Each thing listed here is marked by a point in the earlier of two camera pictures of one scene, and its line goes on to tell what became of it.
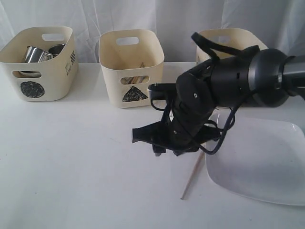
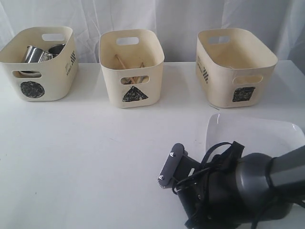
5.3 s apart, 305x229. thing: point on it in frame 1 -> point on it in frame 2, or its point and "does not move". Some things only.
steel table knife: x=142 y=65 does not move
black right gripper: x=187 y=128 -> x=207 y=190
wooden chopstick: x=134 y=79 does not move
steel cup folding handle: x=34 y=55 does not move
